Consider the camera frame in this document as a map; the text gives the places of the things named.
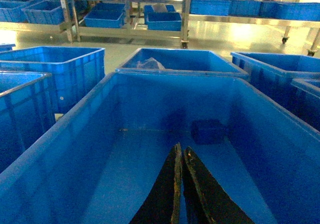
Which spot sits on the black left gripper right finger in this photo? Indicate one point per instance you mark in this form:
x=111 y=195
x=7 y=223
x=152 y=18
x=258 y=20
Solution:
x=206 y=202

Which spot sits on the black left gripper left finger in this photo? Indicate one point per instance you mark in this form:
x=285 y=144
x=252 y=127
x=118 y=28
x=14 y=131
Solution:
x=162 y=205

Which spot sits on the blue block part with knob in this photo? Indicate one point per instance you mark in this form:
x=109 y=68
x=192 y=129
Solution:
x=208 y=131

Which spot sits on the blue target bin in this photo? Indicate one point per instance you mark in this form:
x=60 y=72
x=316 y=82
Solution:
x=99 y=162

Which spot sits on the blue bin with plastic bag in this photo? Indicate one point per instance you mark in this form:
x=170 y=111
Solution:
x=180 y=62

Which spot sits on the blue bin right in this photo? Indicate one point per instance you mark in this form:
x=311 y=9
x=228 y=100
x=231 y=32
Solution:
x=291 y=80

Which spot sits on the blue bin rear left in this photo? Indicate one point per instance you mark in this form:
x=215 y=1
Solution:
x=75 y=70

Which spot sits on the blue bin left front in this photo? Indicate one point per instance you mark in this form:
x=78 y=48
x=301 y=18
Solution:
x=26 y=111

